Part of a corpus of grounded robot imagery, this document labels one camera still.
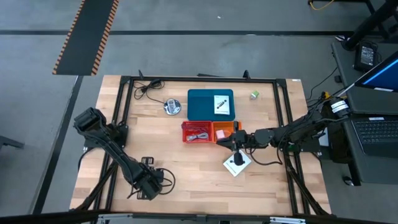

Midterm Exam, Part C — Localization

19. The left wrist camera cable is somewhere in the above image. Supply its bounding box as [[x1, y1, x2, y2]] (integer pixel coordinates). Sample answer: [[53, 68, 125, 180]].
[[157, 167, 177, 196]]

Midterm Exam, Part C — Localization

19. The red plastic basket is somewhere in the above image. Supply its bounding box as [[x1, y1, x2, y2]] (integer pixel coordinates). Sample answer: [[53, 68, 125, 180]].
[[181, 120, 214, 144]]

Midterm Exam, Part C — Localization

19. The black cable with adapter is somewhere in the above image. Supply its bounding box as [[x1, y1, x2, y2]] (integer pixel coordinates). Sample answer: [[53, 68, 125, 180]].
[[132, 78, 165, 105]]

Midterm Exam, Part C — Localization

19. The dark laptop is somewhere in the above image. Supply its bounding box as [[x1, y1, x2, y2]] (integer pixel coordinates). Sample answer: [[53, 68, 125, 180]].
[[351, 116, 398, 158]]

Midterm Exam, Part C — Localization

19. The teal plastic tray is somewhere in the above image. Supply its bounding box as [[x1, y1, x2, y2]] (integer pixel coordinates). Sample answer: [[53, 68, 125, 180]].
[[187, 88, 236, 122]]

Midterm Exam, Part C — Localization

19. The open laptop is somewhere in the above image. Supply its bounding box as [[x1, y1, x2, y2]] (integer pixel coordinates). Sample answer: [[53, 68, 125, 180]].
[[331, 40, 398, 186]]

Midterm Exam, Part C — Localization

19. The computer monitor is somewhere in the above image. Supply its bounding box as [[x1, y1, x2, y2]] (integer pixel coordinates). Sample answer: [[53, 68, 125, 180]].
[[354, 51, 398, 93]]

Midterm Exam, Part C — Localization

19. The black hazard-striped floor mat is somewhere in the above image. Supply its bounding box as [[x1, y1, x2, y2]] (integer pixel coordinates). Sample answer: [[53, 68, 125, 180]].
[[52, 0, 120, 77]]

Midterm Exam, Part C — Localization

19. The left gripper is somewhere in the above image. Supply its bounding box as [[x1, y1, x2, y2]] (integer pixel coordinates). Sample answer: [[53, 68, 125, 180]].
[[133, 157, 163, 202]]

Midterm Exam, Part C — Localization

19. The white instruction booklet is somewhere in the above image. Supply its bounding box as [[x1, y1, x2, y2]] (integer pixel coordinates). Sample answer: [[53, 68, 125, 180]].
[[223, 150, 252, 177], [213, 95, 231, 115]]

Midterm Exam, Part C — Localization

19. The black overhead crossbeam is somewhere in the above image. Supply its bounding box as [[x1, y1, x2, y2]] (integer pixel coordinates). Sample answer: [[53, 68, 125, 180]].
[[0, 208, 398, 224]]

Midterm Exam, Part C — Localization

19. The dark furniture leg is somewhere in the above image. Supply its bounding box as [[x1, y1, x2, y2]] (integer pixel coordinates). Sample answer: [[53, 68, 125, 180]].
[[0, 134, 25, 151]]

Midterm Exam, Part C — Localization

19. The black aluminium table frame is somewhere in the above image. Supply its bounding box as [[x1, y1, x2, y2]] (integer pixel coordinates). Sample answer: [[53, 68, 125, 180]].
[[70, 70, 333, 218]]

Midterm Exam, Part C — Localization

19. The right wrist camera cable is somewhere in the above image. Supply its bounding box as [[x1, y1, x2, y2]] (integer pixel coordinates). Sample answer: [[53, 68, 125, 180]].
[[245, 148, 282, 166]]

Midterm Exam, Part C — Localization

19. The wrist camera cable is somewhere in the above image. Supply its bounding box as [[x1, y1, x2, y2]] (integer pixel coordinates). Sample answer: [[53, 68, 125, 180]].
[[245, 148, 282, 166], [157, 167, 177, 196]]

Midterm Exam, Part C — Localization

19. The yellow cord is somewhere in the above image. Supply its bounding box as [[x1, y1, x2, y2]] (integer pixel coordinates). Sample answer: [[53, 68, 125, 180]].
[[309, 0, 336, 11]]

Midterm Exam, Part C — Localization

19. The round silver metal puck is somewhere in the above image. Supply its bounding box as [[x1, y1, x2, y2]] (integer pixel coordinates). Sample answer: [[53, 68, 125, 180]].
[[163, 98, 182, 116]]

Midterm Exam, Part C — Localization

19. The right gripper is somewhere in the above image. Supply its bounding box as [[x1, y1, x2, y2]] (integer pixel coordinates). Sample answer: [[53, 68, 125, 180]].
[[216, 121, 253, 152]]

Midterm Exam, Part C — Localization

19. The black stand leg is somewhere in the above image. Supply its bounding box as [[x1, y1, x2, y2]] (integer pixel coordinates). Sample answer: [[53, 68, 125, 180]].
[[341, 0, 398, 51]]

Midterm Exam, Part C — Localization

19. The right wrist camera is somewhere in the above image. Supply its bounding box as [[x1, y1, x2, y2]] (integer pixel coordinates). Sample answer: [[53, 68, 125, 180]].
[[233, 151, 246, 166]]

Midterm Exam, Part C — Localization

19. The orange plastic basket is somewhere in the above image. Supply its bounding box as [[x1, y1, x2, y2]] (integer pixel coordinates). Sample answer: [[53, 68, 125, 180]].
[[211, 120, 243, 144]]

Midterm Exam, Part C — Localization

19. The grey cable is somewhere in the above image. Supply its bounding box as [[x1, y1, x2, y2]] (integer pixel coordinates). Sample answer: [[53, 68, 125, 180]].
[[186, 132, 210, 142]]

